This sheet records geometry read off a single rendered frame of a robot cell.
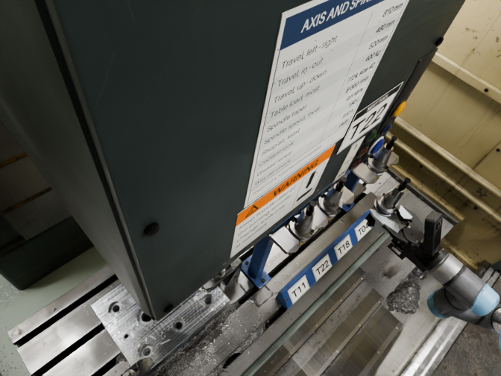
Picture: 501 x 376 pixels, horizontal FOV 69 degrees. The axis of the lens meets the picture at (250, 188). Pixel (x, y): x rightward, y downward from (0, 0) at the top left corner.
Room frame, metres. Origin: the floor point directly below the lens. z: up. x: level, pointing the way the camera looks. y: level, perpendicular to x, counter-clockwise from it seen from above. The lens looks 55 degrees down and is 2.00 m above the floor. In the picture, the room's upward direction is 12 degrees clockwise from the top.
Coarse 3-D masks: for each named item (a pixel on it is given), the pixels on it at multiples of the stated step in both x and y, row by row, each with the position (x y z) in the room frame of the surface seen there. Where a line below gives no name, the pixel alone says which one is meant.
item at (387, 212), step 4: (384, 192) 0.62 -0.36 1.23; (380, 196) 0.61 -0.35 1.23; (376, 200) 0.59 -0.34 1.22; (380, 200) 0.59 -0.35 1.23; (376, 204) 0.58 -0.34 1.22; (380, 204) 0.58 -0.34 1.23; (376, 208) 0.58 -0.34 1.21; (380, 208) 0.57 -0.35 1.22; (384, 208) 0.57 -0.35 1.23; (396, 208) 0.58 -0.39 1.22; (380, 212) 0.57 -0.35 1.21; (384, 212) 0.56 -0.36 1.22; (388, 212) 0.56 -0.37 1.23; (392, 212) 0.56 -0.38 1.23; (396, 212) 0.58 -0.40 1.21; (384, 216) 0.56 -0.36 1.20; (388, 216) 0.56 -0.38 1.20
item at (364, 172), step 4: (360, 164) 0.71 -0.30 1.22; (364, 164) 0.72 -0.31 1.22; (356, 168) 0.70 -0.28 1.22; (360, 168) 0.70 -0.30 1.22; (364, 168) 0.70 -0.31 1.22; (368, 168) 0.71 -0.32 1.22; (356, 172) 0.68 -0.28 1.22; (360, 172) 0.68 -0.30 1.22; (364, 172) 0.69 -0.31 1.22; (368, 172) 0.69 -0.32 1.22; (372, 172) 0.69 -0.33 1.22; (360, 176) 0.67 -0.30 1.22; (364, 176) 0.67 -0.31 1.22; (368, 176) 0.68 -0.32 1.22; (372, 176) 0.68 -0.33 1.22; (376, 176) 0.68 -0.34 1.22; (364, 180) 0.66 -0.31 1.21; (368, 180) 0.66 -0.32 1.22; (372, 180) 0.67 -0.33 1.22; (376, 180) 0.67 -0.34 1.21
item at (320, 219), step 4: (308, 204) 0.54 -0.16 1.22; (304, 208) 0.53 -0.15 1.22; (316, 208) 0.53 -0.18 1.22; (300, 212) 0.51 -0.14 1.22; (316, 212) 0.52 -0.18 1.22; (320, 212) 0.52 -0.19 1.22; (316, 216) 0.51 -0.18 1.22; (320, 216) 0.51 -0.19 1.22; (324, 216) 0.51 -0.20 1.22; (328, 216) 0.52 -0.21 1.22; (316, 220) 0.50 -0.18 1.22; (320, 220) 0.50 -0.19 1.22; (324, 220) 0.50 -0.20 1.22; (316, 224) 0.49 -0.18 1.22; (320, 224) 0.49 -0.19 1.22; (324, 224) 0.49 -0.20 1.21
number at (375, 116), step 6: (384, 102) 0.37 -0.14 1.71; (378, 108) 0.37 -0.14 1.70; (384, 108) 0.38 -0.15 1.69; (372, 114) 0.36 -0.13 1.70; (378, 114) 0.38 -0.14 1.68; (366, 120) 0.35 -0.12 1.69; (372, 120) 0.37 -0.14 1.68; (378, 120) 0.39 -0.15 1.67; (366, 126) 0.36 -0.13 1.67; (360, 132) 0.35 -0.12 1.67
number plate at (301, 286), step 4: (304, 276) 0.46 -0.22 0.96; (300, 280) 0.44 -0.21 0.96; (304, 280) 0.45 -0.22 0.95; (296, 284) 0.43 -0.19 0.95; (300, 284) 0.43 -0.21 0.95; (304, 284) 0.44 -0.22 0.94; (308, 284) 0.45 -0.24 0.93; (292, 288) 0.41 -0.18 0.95; (296, 288) 0.42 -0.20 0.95; (300, 288) 0.43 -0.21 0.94; (304, 288) 0.43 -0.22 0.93; (308, 288) 0.44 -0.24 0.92; (288, 292) 0.40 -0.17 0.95; (292, 292) 0.40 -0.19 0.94; (296, 292) 0.41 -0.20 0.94; (300, 292) 0.42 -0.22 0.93; (304, 292) 0.42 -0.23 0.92; (292, 296) 0.40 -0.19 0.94; (296, 296) 0.40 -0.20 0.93; (300, 296) 0.41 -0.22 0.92; (292, 300) 0.39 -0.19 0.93; (296, 300) 0.39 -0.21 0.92
